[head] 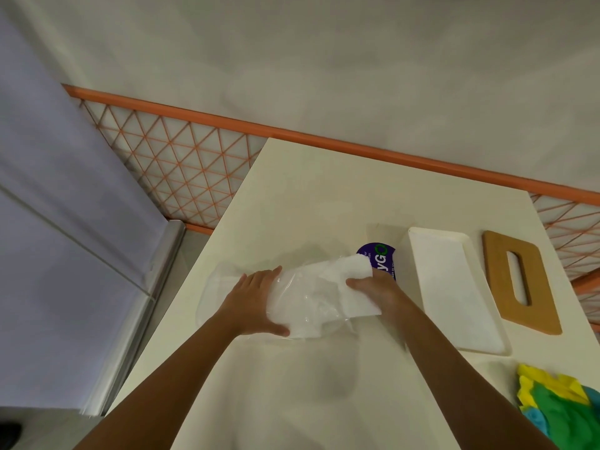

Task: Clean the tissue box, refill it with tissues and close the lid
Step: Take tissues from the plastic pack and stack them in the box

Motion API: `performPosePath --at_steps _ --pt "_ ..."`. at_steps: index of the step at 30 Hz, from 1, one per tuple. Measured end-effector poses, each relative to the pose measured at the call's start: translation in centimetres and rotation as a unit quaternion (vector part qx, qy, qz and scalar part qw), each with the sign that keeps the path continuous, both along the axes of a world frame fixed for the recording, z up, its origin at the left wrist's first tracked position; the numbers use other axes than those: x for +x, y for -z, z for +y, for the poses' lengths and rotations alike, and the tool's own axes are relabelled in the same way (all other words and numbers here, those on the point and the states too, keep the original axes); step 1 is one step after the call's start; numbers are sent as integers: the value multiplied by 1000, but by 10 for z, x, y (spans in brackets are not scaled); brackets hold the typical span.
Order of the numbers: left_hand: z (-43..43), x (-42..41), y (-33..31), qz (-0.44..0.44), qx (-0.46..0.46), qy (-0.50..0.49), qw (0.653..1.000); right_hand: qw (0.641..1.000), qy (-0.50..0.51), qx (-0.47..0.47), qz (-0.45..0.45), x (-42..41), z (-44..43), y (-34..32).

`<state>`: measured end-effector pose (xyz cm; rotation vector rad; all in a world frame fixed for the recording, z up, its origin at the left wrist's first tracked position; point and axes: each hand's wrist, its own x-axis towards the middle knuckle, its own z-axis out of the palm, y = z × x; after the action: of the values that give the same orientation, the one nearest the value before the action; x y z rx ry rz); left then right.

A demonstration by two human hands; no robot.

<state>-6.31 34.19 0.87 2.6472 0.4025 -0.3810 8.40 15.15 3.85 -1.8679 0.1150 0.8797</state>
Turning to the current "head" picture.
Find person's left hand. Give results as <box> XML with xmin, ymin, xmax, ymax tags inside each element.
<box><xmin>213</xmin><ymin>266</ymin><xmax>291</xmax><ymax>338</ymax></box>

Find person's right hand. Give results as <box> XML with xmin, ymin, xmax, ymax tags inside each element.
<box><xmin>346</xmin><ymin>275</ymin><xmax>410</xmax><ymax>325</ymax></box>

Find white tissue stack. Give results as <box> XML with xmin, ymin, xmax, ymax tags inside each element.
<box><xmin>266</xmin><ymin>254</ymin><xmax>383</xmax><ymax>340</ymax></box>

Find clear plastic tissue package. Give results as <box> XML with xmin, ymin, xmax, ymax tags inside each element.
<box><xmin>196</xmin><ymin>242</ymin><xmax>397</xmax><ymax>343</ymax></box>

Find person's left forearm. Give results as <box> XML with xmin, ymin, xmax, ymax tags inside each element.
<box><xmin>72</xmin><ymin>315</ymin><xmax>247</xmax><ymax>450</ymax></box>

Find person's right forearm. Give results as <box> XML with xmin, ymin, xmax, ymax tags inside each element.
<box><xmin>382</xmin><ymin>304</ymin><xmax>561</xmax><ymax>450</ymax></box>

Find white rectangular tray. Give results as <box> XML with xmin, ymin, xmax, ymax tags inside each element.
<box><xmin>407</xmin><ymin>227</ymin><xmax>512</xmax><ymax>356</ymax></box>

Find orange lattice fence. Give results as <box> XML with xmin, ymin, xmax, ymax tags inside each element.
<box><xmin>62</xmin><ymin>83</ymin><xmax>600</xmax><ymax>334</ymax></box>

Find wooden tissue box lid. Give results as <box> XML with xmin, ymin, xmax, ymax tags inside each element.
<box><xmin>482</xmin><ymin>230</ymin><xmax>563</xmax><ymax>336</ymax></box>

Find yellow cloth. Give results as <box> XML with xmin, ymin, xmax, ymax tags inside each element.
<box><xmin>517</xmin><ymin>364</ymin><xmax>592</xmax><ymax>411</ymax></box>

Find green cloth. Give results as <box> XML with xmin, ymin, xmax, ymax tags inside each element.
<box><xmin>529</xmin><ymin>383</ymin><xmax>600</xmax><ymax>450</ymax></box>

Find lavender panel with metal frame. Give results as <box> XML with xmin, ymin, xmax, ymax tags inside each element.
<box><xmin>0</xmin><ymin>8</ymin><xmax>187</xmax><ymax>416</ymax></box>

